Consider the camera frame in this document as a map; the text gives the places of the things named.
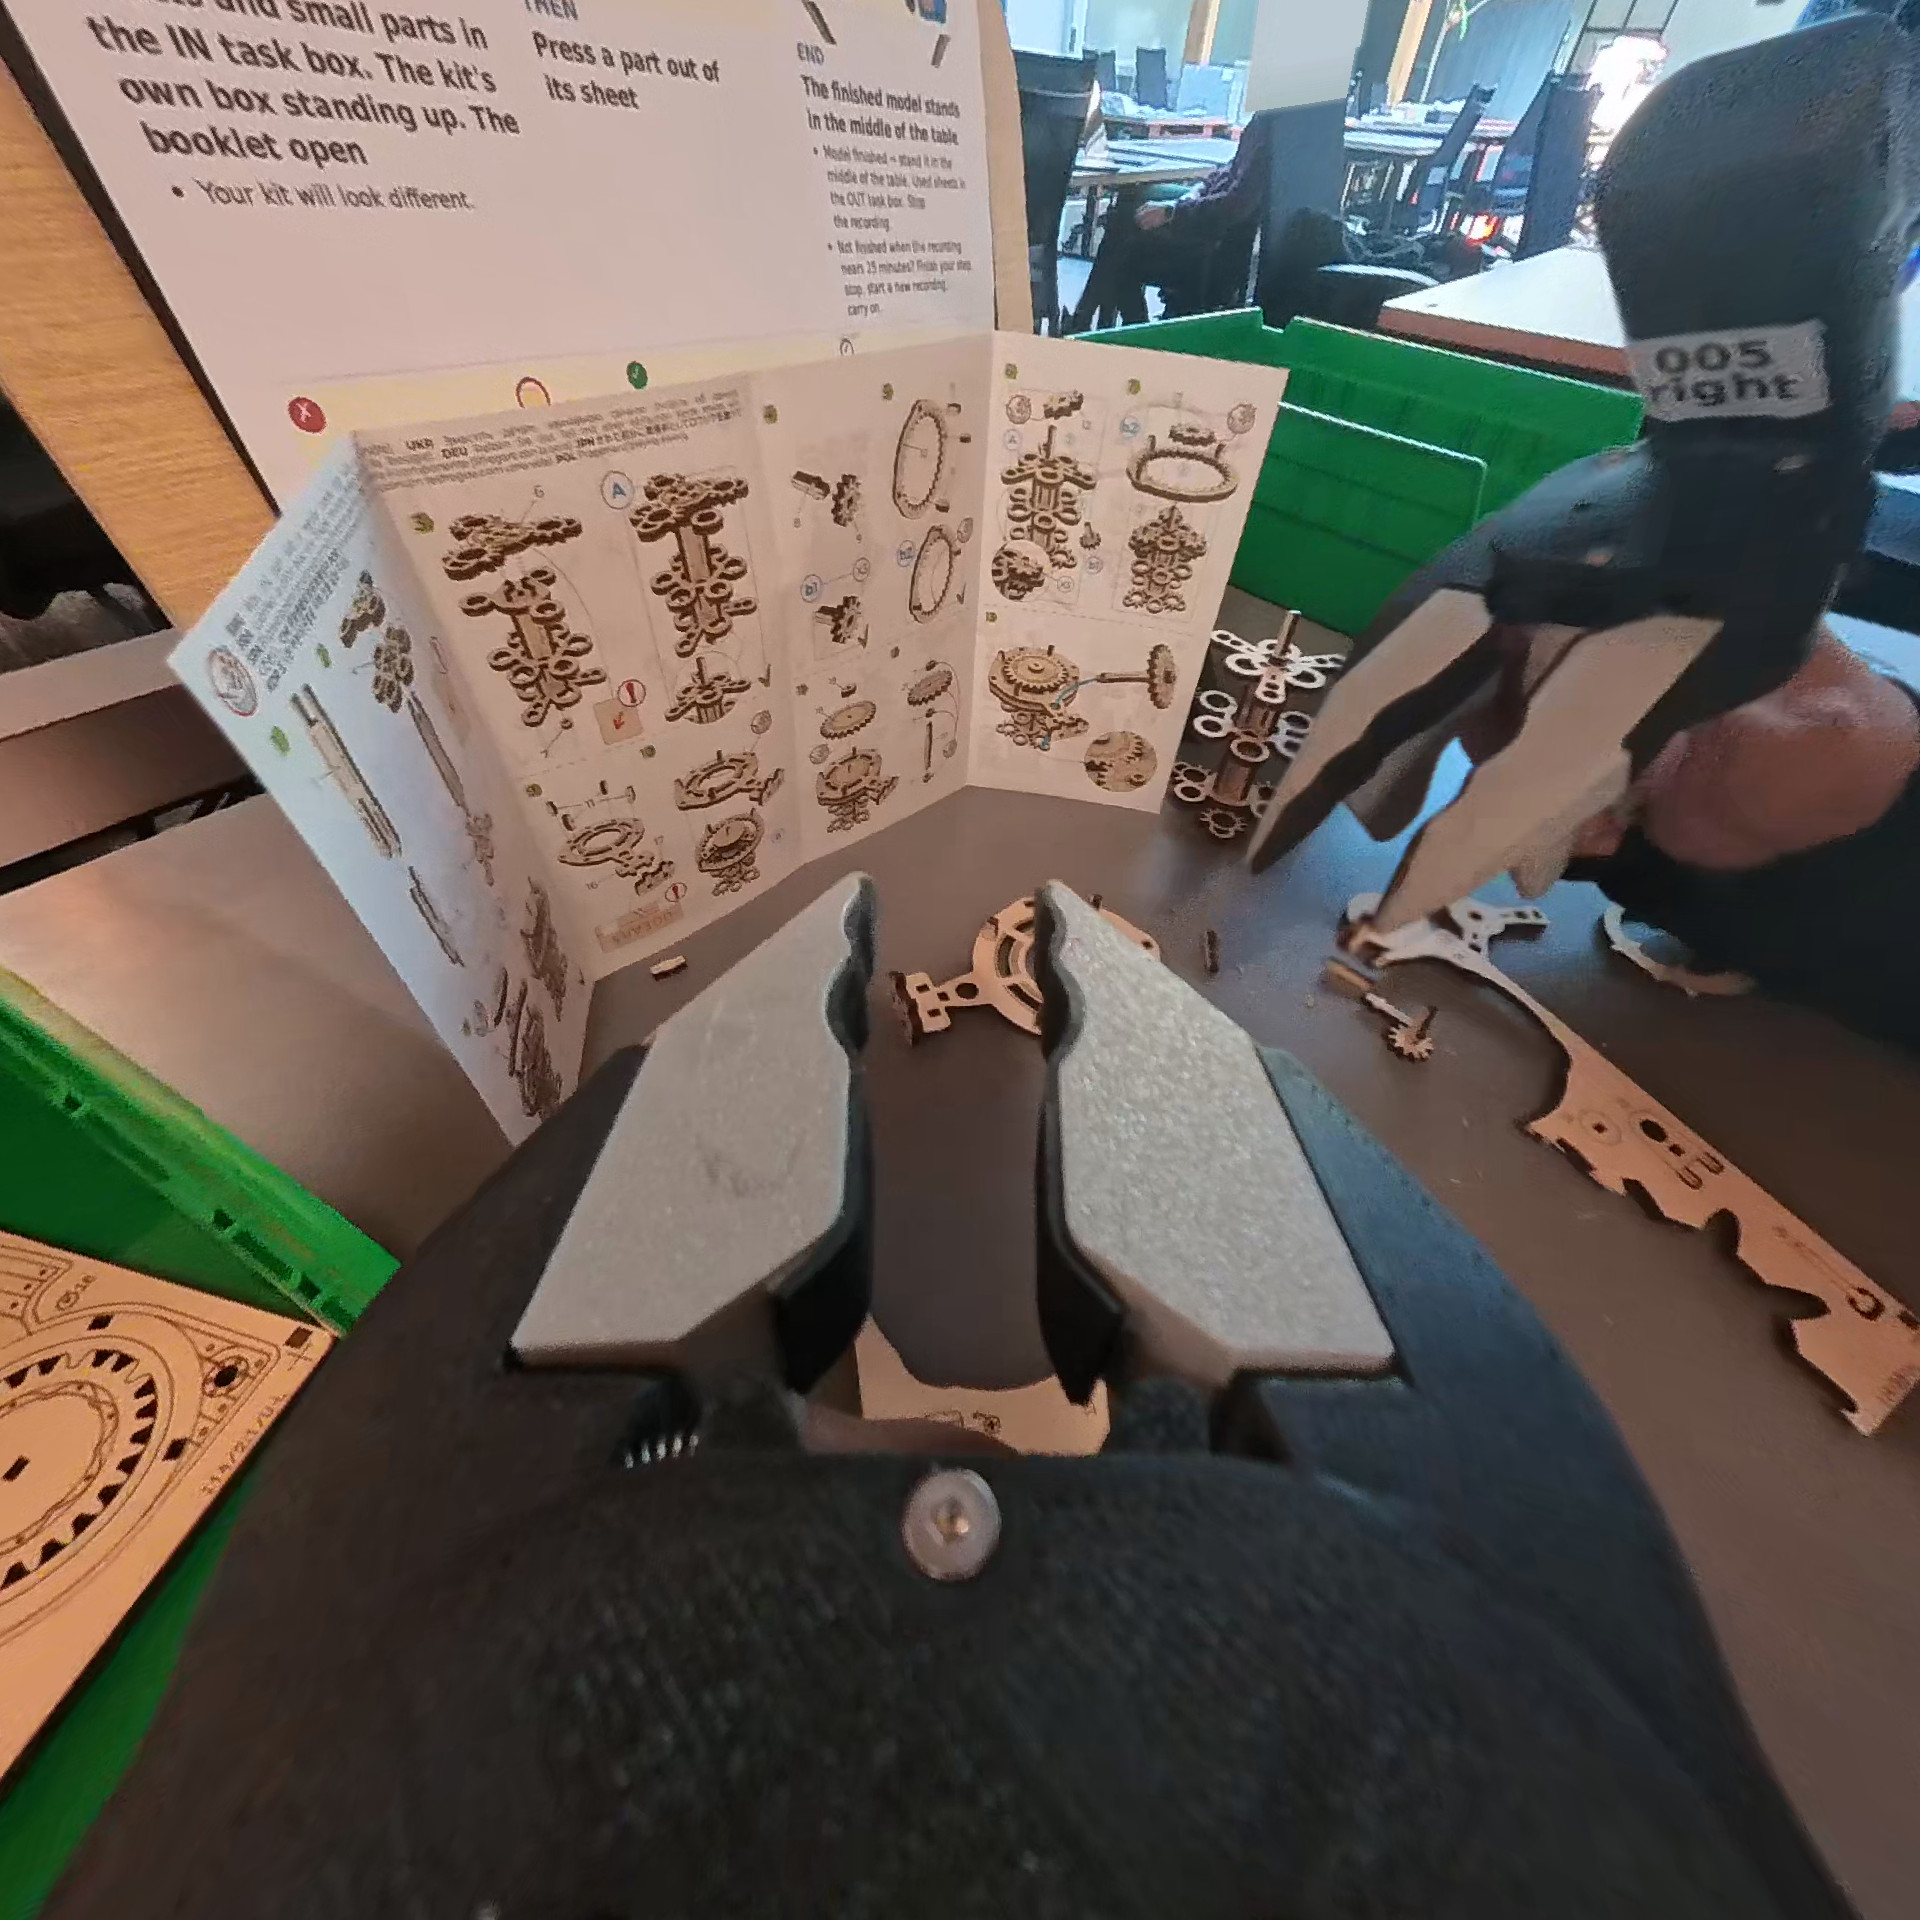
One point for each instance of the long wooden sheet remnant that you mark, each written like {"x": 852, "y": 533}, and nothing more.
{"x": 1651, "y": 1142}

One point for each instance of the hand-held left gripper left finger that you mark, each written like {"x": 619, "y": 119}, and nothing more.
{"x": 705, "y": 1172}

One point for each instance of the white table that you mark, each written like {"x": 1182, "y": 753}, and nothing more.
{"x": 1500, "y": 308}

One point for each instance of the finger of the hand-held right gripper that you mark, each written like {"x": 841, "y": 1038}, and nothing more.
{"x": 1395, "y": 691}
{"x": 1589, "y": 720}

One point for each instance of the round wooden frame assembly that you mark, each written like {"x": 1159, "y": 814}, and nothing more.
{"x": 997, "y": 961}

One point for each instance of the small wooden pin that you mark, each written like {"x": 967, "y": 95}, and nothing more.
{"x": 1350, "y": 982}

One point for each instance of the folded paper instruction booklet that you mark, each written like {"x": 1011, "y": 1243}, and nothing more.
{"x": 676, "y": 646}

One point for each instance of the person's right hand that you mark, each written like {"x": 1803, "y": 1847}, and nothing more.
{"x": 1770, "y": 780}

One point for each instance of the person's right forearm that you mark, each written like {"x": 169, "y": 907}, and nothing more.
{"x": 1801, "y": 945}

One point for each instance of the small wooden gear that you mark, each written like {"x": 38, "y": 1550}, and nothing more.
{"x": 1412, "y": 1031}

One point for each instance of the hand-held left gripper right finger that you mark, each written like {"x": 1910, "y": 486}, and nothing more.
{"x": 1201, "y": 1200}

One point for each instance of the three-arm wooden hub part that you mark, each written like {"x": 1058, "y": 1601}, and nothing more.
{"x": 1478, "y": 926}

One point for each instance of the uncut wooden part sheet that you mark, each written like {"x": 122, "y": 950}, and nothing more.
{"x": 121, "y": 1440}

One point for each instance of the white instruction poster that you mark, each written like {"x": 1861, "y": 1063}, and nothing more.
{"x": 451, "y": 254}

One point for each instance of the green plastic bin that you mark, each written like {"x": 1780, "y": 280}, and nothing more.
{"x": 1382, "y": 464}
{"x": 137, "y": 1142}

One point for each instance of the curved wooden sheet remnant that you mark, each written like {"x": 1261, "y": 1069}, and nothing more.
{"x": 932, "y": 1395}

